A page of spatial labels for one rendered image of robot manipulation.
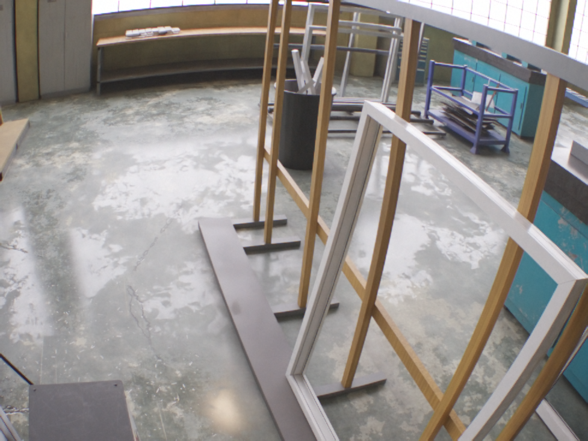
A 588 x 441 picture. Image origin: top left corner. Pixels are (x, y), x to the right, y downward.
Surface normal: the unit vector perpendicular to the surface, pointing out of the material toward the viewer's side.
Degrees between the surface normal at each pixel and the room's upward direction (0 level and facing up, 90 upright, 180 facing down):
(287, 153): 94
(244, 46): 90
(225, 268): 0
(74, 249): 0
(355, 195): 90
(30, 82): 90
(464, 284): 0
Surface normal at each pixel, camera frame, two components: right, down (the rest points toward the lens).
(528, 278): -0.95, 0.10
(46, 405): 0.08, -0.85
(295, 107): -0.25, 0.54
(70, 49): 0.32, 0.51
